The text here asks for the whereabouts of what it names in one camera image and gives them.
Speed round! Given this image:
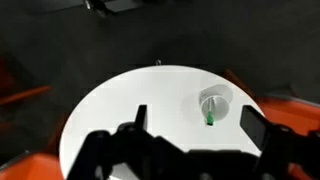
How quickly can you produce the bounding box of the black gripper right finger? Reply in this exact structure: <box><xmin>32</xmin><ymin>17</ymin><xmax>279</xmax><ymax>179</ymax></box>
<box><xmin>240</xmin><ymin>104</ymin><xmax>320</xmax><ymax>178</ymax></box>

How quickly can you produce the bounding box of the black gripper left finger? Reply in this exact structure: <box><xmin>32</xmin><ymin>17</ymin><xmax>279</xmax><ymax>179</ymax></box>
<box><xmin>68</xmin><ymin>104</ymin><xmax>158</xmax><ymax>180</ymax></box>

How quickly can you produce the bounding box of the green capped marker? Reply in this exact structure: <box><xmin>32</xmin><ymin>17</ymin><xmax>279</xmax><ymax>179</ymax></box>
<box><xmin>203</xmin><ymin>96</ymin><xmax>216</xmax><ymax>127</ymax></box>

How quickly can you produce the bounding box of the white ceramic cup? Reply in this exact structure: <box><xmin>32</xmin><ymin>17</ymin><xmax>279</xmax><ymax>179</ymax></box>
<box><xmin>198</xmin><ymin>84</ymin><xmax>233</xmax><ymax>121</ymax></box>

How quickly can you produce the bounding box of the orange upholstered chair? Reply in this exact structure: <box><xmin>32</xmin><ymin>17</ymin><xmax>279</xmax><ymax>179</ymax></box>
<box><xmin>0</xmin><ymin>151</ymin><xmax>65</xmax><ymax>180</ymax></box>
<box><xmin>221</xmin><ymin>69</ymin><xmax>320</xmax><ymax>180</ymax></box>

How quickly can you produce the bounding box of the grey metal furniture base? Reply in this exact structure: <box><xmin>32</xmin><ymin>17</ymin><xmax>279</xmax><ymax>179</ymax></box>
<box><xmin>28</xmin><ymin>0</ymin><xmax>145</xmax><ymax>18</ymax></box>

